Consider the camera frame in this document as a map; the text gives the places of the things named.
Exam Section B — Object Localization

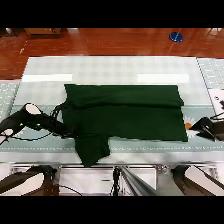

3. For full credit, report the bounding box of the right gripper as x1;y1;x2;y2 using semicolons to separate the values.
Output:
192;116;220;141

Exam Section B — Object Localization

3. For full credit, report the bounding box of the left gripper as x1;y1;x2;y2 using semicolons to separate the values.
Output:
44;116;74;140

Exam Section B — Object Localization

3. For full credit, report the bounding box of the dark green T-shirt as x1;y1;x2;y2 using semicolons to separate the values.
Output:
61;83;190;168

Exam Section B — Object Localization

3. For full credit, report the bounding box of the wooden furniture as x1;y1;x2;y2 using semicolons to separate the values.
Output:
24;27;63;36

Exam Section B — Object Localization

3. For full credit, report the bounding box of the blue round object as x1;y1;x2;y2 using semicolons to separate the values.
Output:
168;31;185;44

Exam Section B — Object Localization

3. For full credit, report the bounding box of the black cable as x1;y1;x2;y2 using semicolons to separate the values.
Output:
111;166;122;197
0;129;56;145

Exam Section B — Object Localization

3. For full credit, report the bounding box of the silver frame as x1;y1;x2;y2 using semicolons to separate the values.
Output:
0;161;224;197

